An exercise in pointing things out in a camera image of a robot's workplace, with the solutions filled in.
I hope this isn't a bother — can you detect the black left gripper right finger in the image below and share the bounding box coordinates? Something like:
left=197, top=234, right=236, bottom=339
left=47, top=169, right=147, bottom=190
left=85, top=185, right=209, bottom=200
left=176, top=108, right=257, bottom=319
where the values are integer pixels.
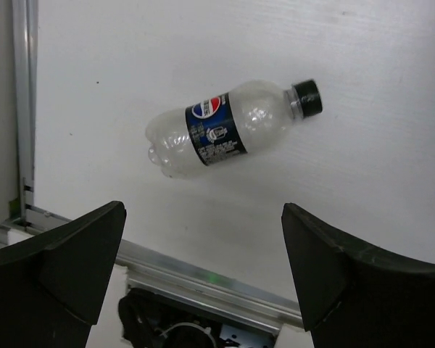
left=281, top=203, right=435, bottom=347

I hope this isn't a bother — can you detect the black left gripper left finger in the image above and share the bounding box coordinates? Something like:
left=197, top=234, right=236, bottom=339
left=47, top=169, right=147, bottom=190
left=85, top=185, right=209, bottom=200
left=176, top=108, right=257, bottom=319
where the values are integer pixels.
left=0, top=201, right=127, bottom=347

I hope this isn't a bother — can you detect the black label Pepsi bottle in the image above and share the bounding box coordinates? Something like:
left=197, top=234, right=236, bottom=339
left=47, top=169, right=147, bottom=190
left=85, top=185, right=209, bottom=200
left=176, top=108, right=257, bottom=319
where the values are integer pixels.
left=145, top=79, right=323, bottom=178

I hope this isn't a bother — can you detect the aluminium front rail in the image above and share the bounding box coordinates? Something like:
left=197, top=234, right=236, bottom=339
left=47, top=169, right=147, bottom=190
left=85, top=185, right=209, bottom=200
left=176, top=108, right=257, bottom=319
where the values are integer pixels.
left=0, top=207, right=302, bottom=333

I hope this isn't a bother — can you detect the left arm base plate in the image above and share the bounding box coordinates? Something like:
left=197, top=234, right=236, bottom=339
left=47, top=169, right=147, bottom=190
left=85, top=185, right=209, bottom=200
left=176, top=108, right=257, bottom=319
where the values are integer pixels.
left=117, top=288, right=276, bottom=347

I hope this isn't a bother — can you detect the aluminium left frame rail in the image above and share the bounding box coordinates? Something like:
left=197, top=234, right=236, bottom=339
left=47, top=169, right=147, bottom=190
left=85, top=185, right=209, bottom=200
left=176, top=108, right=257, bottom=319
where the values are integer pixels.
left=12, top=0, right=38, bottom=221

